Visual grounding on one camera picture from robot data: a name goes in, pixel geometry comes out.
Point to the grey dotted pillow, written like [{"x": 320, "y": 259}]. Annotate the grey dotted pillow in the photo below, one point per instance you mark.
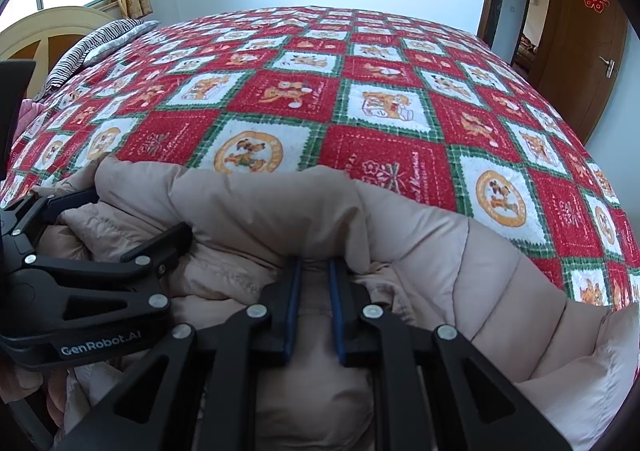
[{"x": 125, "y": 38}]

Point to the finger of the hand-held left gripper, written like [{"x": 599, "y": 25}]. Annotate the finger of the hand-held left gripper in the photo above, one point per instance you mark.
[
  {"x": 120, "y": 271},
  {"x": 75, "y": 198}
]

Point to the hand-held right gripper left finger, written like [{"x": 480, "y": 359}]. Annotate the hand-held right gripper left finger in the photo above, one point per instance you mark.
[{"x": 292, "y": 316}]

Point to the beige quilted down jacket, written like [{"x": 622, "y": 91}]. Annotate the beige quilted down jacket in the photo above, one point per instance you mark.
[{"x": 425, "y": 281}]

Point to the pink folded blanket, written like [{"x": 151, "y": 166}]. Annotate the pink folded blanket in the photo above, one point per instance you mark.
[{"x": 27, "y": 118}]

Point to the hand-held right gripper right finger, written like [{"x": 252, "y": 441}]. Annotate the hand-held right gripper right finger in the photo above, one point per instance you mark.
[{"x": 337, "y": 316}]

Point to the red checked printed bedspread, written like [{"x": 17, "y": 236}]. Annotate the red checked printed bedspread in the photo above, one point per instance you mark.
[{"x": 280, "y": 96}]

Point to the striped pillow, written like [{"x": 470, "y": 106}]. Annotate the striped pillow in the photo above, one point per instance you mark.
[{"x": 80, "y": 56}]

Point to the brown wooden door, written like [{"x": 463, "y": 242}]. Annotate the brown wooden door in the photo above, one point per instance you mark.
[{"x": 575, "y": 61}]

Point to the cream and wood headboard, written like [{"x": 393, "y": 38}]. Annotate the cream and wood headboard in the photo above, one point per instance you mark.
[{"x": 30, "y": 36}]

